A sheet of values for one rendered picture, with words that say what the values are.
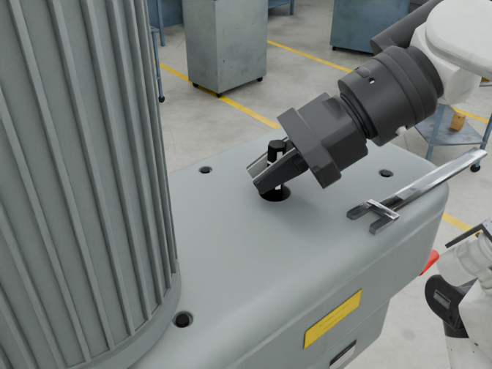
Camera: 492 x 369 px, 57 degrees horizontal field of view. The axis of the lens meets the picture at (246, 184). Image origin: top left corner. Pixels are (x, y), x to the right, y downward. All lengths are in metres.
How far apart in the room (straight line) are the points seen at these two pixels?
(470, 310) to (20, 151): 0.88
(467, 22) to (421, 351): 2.46
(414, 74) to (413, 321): 2.54
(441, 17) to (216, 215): 0.30
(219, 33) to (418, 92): 4.61
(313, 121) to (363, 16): 6.21
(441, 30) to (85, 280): 0.39
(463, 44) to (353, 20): 6.27
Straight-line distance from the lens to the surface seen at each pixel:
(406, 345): 2.84
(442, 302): 1.12
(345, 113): 0.49
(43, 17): 0.23
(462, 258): 0.91
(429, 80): 0.50
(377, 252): 0.51
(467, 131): 4.42
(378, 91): 0.48
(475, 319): 0.99
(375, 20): 6.66
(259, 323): 0.41
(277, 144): 0.50
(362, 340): 0.67
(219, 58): 5.13
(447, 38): 0.50
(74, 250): 0.29
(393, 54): 0.51
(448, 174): 0.60
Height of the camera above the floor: 2.20
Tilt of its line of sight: 35 degrees down
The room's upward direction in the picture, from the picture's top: straight up
